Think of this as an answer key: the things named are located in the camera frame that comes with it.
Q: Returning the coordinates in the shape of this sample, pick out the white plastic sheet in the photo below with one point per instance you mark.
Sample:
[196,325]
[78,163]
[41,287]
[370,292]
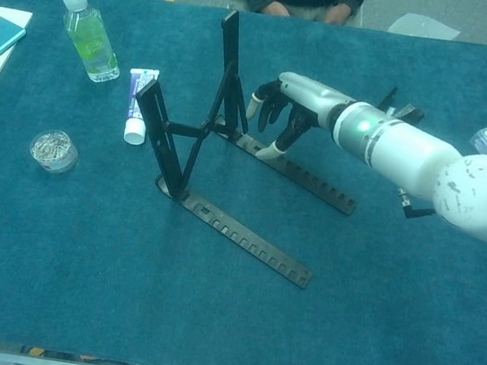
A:
[420,26]

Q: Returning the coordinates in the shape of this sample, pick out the black folding laptop stand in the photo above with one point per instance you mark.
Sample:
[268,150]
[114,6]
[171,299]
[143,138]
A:
[230,40]

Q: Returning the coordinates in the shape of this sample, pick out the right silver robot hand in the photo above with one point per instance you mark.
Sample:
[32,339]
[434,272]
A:
[314,99]

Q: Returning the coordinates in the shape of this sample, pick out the teal notebook on papers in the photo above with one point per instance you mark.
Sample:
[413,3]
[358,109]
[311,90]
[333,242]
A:
[19,17]

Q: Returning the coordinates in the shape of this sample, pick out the purple and white toothpaste tube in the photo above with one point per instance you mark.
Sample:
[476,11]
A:
[135,104]

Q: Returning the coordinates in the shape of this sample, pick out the clear jar of paper clips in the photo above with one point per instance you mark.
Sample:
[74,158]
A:
[53,151]

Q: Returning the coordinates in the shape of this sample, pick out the black stapler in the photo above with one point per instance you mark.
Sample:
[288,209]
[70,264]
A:
[389,98]

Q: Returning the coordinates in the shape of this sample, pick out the blue carpet table cover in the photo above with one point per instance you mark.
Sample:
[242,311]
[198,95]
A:
[345,296]

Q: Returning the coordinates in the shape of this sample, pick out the clear bottle with green label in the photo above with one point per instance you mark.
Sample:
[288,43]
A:
[88,42]

